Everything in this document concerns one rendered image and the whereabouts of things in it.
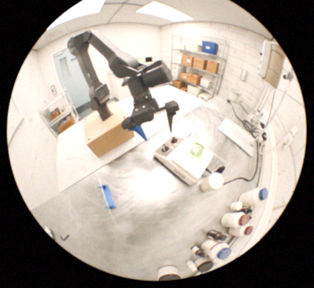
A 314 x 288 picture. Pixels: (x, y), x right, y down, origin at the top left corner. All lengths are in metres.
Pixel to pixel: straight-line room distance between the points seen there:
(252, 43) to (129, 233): 3.04
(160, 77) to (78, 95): 2.92
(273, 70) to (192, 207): 0.67
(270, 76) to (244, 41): 2.23
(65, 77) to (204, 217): 3.23
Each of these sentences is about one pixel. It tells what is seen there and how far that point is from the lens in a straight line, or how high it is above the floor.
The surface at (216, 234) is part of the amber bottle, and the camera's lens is 0.39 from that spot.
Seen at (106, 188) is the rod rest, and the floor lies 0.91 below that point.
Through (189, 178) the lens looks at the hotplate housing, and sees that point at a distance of 0.32.
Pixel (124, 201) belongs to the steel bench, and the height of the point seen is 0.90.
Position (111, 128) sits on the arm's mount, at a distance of 0.39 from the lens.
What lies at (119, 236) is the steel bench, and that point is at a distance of 0.41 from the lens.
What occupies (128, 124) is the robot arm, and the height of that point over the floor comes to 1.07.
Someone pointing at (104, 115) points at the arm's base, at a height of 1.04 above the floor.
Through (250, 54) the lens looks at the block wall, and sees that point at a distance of 2.68.
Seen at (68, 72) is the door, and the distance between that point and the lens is 3.00.
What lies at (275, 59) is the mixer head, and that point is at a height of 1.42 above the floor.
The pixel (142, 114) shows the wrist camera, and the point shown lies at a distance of 0.21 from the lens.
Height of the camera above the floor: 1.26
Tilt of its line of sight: 47 degrees down
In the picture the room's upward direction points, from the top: straight up
